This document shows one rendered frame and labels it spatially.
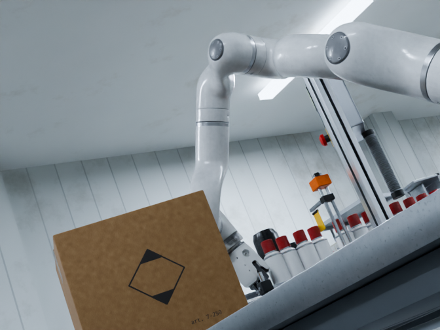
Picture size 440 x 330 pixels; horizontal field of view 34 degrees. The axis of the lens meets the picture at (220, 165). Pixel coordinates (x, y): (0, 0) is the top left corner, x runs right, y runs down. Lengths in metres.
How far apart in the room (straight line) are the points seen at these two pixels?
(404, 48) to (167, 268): 0.61
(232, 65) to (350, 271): 1.04
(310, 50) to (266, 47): 0.20
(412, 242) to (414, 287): 0.09
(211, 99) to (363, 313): 1.12
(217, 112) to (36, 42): 2.24
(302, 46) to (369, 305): 0.90
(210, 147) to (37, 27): 2.16
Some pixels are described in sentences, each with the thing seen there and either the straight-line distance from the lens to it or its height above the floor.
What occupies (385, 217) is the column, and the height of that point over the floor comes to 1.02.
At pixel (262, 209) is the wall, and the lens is 6.22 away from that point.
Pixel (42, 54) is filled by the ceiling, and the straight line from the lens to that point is 4.12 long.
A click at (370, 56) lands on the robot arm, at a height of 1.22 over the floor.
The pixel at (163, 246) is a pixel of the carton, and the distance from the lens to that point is 1.36.
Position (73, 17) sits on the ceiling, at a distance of 3.90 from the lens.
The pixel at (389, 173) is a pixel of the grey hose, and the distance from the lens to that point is 2.08.
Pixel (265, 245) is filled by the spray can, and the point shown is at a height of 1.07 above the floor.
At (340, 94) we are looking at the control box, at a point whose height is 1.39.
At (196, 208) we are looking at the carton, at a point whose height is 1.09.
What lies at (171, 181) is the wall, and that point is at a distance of 5.87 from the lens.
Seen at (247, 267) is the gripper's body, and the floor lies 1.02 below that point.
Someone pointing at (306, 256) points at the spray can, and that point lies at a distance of 1.96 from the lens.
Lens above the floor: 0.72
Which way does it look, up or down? 18 degrees up
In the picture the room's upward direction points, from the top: 22 degrees counter-clockwise
